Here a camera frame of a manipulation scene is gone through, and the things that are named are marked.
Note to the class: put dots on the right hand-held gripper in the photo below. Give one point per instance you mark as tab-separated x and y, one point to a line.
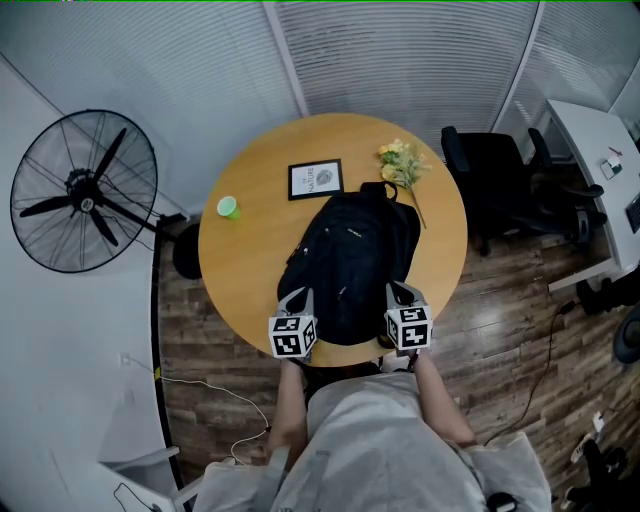
407	327

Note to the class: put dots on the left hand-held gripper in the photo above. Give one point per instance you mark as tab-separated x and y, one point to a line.
292	337

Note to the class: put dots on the black backpack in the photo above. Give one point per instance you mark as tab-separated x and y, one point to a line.
350	260

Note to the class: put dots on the person's left forearm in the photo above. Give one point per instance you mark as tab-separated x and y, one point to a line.
290	405

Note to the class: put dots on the person's right forearm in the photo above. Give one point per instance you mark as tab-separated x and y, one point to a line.
440	400

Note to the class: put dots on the round wooden table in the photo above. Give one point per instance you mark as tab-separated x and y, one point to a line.
240	275

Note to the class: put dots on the green cup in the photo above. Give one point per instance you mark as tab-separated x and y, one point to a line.
227	207

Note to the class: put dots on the black framed picture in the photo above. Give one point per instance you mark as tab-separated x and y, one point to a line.
316	180

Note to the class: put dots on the yellow flower bouquet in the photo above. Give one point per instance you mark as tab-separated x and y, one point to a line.
402	165

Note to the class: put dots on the black office chair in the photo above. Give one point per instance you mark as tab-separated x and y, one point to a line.
492	185

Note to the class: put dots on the person's light grey shirt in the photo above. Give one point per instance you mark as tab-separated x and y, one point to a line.
380	450

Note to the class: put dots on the black bag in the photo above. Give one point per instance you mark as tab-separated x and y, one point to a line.
605	295

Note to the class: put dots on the black round object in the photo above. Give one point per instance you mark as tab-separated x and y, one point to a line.
629	337

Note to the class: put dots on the white charger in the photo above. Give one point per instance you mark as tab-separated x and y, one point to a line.
598	422

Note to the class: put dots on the black standing fan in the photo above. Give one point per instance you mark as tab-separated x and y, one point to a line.
85	195

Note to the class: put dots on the white window blinds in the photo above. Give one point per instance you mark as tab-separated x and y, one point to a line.
400	55

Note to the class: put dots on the white desk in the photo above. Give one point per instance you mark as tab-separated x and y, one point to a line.
585	135

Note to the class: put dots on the small white desk object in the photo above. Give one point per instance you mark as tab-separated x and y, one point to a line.
611	167

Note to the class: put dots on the black keyboard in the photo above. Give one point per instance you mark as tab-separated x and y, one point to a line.
634	212

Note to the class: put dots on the red pen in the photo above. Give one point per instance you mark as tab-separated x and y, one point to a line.
615	150

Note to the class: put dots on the white wall socket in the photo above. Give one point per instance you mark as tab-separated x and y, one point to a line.
125	359

